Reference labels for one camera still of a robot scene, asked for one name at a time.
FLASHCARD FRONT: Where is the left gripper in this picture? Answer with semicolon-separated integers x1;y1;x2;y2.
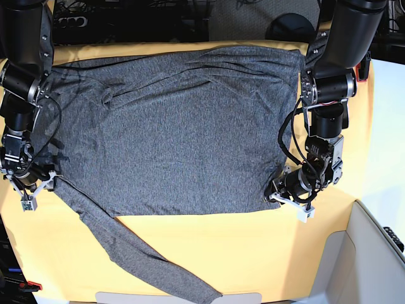
263;164;318;210

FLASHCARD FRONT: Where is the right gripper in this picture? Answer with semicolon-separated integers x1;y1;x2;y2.
3;166;57;203

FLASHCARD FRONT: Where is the grey long-sleeve T-shirt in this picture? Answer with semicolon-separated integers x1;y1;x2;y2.
31;46;304;303

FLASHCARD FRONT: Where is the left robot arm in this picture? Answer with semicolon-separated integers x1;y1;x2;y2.
264;1;387;222

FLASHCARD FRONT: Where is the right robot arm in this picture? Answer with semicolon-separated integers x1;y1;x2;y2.
1;1;56;211

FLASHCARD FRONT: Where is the yellow table cloth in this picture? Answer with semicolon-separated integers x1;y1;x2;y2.
1;41;375;301

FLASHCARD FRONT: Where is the red clamp left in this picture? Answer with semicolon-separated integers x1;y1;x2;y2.
18;281;42;293

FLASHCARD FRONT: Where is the red clamp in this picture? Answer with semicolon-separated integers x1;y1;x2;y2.
18;281;42;293
356;51;371;82

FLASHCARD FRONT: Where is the white storage bin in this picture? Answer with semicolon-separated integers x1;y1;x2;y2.
308;199;405;304

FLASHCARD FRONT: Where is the black remote on bin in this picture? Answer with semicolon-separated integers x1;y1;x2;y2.
383;227;404;253

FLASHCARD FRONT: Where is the red clamp right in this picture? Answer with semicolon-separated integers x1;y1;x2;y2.
356;51;371;82

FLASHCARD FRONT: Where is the black round base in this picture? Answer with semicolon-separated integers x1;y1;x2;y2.
265;13;316;43

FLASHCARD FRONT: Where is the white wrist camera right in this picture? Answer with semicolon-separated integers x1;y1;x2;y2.
21;196;37;212

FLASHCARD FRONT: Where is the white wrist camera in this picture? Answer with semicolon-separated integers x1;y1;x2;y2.
21;196;37;212
297;208;315;223

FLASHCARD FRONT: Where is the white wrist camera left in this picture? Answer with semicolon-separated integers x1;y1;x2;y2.
297;208;315;223

